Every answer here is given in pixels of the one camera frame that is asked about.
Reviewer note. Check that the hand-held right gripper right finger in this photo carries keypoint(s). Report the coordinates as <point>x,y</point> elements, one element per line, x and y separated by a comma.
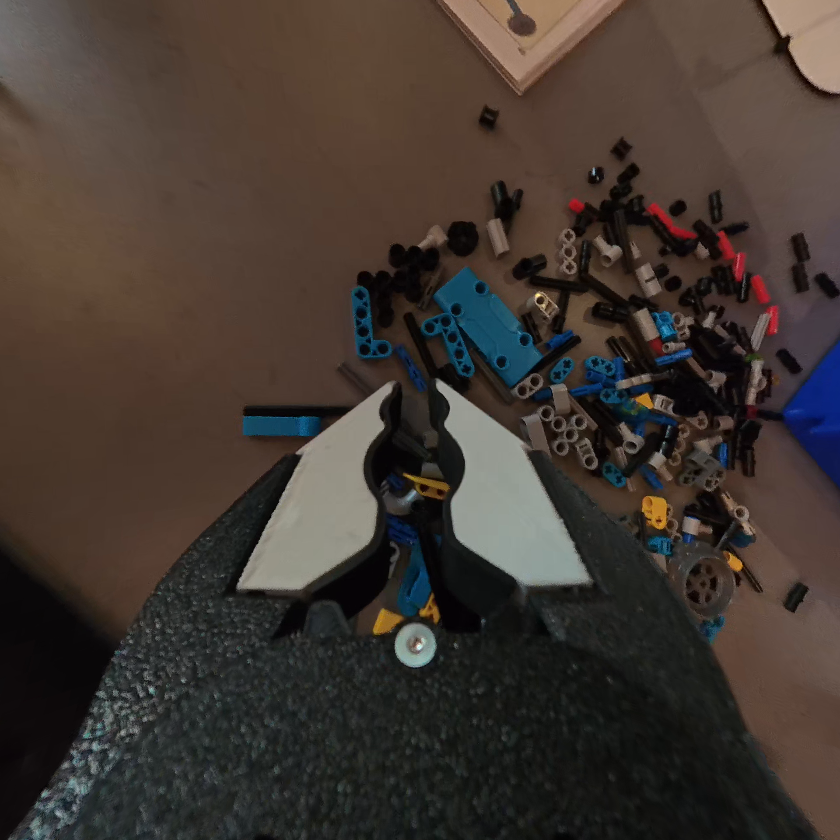
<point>518,525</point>

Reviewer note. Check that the white tablet stand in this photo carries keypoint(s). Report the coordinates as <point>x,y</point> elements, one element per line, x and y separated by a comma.
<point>807,46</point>

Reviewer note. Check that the blue storage bin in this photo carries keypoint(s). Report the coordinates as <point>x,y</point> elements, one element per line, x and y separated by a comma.
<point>817,420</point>

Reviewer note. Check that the pile of toy brick parts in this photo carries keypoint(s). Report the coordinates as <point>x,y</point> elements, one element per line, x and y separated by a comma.
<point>479,315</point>

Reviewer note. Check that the instruction booklet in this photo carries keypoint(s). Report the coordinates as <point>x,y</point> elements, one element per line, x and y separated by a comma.
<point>544,46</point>

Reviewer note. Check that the blue brick beam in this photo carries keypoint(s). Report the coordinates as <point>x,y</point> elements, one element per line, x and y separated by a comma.
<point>282,426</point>

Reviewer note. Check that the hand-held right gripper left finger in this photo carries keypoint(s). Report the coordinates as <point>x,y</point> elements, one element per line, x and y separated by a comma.
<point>315,525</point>

